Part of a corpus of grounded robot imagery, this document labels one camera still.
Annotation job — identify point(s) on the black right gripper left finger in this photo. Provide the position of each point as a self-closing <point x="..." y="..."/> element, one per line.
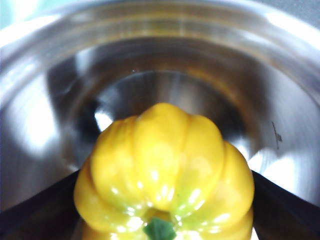
<point x="37" y="217"/>

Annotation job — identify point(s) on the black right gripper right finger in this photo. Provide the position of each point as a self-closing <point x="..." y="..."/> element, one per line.
<point x="287" y="215"/>

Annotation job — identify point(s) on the yellow toy pumpkin green stem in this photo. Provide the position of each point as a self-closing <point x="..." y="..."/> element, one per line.
<point x="162" y="162"/>

